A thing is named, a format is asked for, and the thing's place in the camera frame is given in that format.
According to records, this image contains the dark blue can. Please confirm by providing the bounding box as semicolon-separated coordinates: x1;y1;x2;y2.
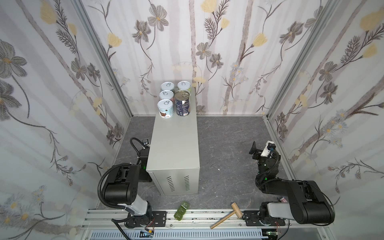
174;90;190;117

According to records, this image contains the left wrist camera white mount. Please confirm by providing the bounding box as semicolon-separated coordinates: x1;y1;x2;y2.
141;139;150;149

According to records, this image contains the grey metal cabinet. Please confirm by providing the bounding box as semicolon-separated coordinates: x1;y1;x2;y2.
146;88;200;196

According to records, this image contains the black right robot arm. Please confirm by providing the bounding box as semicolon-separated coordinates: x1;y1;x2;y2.
249;141;336;227

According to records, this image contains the wooden mallet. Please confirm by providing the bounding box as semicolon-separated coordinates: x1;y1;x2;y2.
210;203;244;230

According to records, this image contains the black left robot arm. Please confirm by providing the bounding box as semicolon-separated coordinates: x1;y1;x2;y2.
97;147;154;228

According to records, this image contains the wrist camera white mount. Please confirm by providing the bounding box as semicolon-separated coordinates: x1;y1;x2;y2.
261;141;276;157
141;139;150;149

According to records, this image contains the pink label can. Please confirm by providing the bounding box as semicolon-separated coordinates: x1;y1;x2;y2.
159;90;174;102

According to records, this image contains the white slotted cable duct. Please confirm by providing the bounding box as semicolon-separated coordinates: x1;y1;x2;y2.
89;229;265;240

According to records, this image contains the teal label can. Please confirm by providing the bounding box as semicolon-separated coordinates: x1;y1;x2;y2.
157;100;174;119

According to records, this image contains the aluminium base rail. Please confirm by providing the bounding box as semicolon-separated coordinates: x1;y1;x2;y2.
80;209;327;231

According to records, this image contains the green label can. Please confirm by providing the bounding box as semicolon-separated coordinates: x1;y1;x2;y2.
177;81;192;93

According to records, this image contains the black left corrugated cable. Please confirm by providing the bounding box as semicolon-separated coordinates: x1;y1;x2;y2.
129;137;145;158

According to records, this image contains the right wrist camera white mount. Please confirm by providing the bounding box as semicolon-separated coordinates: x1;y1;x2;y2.
261;141;276;157

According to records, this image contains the blue brown label can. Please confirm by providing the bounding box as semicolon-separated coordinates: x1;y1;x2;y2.
161;82;175;93

